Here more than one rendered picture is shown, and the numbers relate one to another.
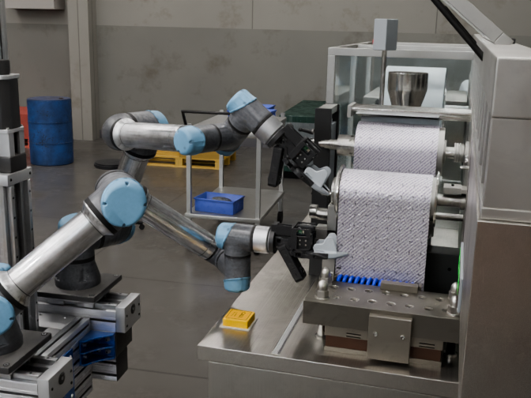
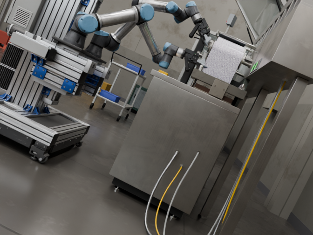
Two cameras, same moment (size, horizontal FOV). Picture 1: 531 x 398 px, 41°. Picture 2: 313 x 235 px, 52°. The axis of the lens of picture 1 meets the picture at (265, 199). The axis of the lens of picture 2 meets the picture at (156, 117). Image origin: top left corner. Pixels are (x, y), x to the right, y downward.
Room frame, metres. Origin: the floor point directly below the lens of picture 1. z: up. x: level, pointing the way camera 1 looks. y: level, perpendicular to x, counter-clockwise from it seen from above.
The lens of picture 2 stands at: (-0.59, 0.35, 0.77)
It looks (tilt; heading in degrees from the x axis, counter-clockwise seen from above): 4 degrees down; 351
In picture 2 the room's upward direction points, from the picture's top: 25 degrees clockwise
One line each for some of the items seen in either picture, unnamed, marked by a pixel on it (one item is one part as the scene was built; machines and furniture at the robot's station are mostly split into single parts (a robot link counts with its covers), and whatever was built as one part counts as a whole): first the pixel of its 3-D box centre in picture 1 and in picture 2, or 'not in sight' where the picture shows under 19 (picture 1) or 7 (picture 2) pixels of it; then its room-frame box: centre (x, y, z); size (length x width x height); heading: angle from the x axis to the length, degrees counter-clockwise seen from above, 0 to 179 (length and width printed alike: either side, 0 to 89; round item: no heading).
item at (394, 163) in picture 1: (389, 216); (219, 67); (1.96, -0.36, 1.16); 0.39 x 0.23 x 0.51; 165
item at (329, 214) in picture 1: (325, 255); (195, 70); (1.91, -0.17, 1.05); 0.06 x 0.05 x 0.31; 75
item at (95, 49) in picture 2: (77, 268); (94, 50); (2.26, 0.63, 0.87); 0.15 x 0.15 x 0.10
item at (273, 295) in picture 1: (383, 230); (195, 98); (2.76, -0.48, 0.88); 2.52 x 0.66 x 0.04; 165
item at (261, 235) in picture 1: (265, 239); (180, 53); (1.86, 0.00, 1.11); 0.08 x 0.05 x 0.08; 165
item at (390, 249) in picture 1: (380, 251); (218, 70); (1.77, -0.31, 1.11); 0.23 x 0.01 x 0.18; 75
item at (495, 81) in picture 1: (487, 69); (257, 47); (2.39, -0.73, 1.55); 3.08 x 0.08 x 0.23; 165
